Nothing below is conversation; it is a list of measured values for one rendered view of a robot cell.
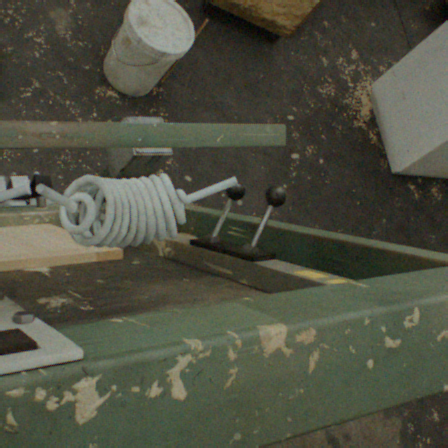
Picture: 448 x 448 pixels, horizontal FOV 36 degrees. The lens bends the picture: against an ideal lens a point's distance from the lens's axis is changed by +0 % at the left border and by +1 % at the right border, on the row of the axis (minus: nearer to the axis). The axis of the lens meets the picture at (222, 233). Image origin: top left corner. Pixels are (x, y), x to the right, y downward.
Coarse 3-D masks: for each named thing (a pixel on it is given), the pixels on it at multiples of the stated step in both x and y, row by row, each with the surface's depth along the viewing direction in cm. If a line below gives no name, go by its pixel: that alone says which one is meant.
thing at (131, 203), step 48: (0, 144) 49; (48, 144) 51; (96, 144) 53; (144, 144) 55; (192, 144) 57; (240, 144) 60; (0, 192) 54; (48, 192) 55; (144, 192) 62; (96, 240) 60; (144, 240) 64
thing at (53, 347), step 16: (0, 304) 58; (16, 304) 58; (0, 320) 53; (16, 320) 53; (32, 320) 53; (32, 336) 50; (48, 336) 50; (64, 336) 50; (32, 352) 46; (48, 352) 46; (64, 352) 46; (80, 352) 47; (0, 368) 44; (16, 368) 44; (32, 368) 45
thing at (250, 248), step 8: (272, 192) 116; (280, 192) 116; (272, 200) 116; (280, 200) 116; (272, 208) 117; (264, 216) 117; (264, 224) 117; (256, 232) 116; (256, 240) 116; (248, 248) 115; (256, 248) 115
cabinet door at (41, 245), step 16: (48, 224) 166; (0, 240) 145; (16, 240) 145; (32, 240) 145; (48, 240) 146; (64, 240) 144; (0, 256) 126; (16, 256) 126; (32, 256) 126; (48, 256) 127; (64, 256) 128; (80, 256) 130; (96, 256) 132; (112, 256) 133
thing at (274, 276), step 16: (176, 240) 133; (176, 256) 132; (192, 256) 127; (208, 256) 123; (224, 256) 119; (224, 272) 119; (240, 272) 115; (256, 272) 111; (272, 272) 108; (288, 272) 105; (320, 272) 105; (272, 288) 108; (288, 288) 105; (304, 288) 101
